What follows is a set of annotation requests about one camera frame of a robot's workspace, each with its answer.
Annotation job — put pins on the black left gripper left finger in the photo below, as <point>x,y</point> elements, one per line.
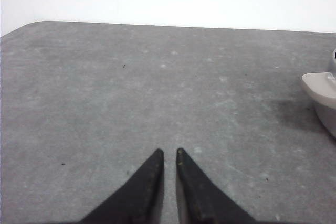
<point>138,200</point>

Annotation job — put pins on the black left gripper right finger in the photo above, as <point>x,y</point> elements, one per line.
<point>199,200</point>

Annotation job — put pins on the stainless steel steamer pot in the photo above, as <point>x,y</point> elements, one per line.
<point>320,87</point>

